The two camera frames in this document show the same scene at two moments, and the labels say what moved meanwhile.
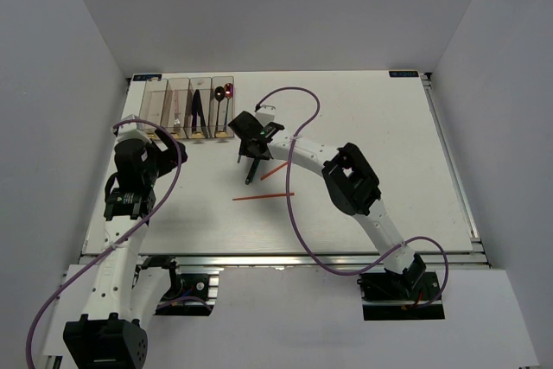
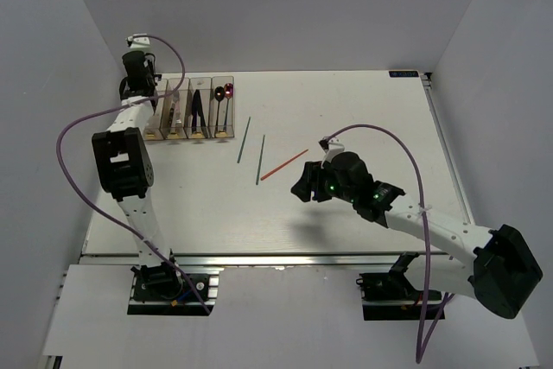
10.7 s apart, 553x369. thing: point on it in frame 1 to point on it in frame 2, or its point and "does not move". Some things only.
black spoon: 219,95 does not move
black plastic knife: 200,112 does not move
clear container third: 204,85 does not move
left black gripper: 168,156 to 149,67
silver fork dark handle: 250,178 to 171,115
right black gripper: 244,149 to 310,181
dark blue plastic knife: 195,109 does not move
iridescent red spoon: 228,94 does not move
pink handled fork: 177,114 does not move
